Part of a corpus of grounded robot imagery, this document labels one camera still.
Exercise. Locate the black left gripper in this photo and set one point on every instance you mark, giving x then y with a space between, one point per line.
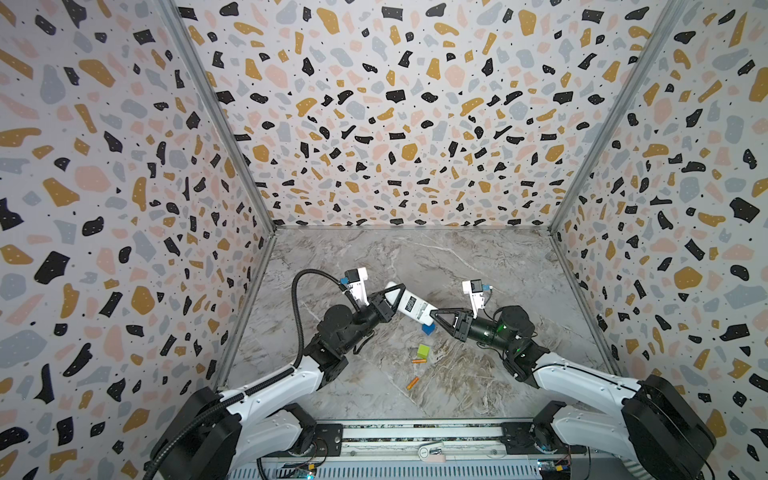
379 311

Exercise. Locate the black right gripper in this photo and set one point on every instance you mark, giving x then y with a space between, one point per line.
466 327

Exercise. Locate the white red remote control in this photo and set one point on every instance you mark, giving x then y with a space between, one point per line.
409 304

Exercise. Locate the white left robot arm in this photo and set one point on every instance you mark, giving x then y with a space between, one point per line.
216 432

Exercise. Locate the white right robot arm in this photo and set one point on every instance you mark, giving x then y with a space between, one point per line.
642 421

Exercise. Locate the blue cube block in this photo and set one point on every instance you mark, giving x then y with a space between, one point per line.
428 328

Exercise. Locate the green cube block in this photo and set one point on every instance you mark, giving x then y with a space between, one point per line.
423 351

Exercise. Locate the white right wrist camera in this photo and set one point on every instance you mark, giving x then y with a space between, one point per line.
479 293

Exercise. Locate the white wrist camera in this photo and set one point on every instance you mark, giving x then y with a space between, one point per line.
479 293
354 280

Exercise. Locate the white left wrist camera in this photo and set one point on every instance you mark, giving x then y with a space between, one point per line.
354 280

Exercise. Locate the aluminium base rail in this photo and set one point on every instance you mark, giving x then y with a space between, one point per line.
418 449

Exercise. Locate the aluminium corner post left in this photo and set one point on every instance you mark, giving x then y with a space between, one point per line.
169 13

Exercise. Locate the aluminium corner post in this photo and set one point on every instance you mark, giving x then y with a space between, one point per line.
669 16
169 13

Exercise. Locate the aluminium corner post right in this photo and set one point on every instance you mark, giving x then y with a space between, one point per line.
669 16

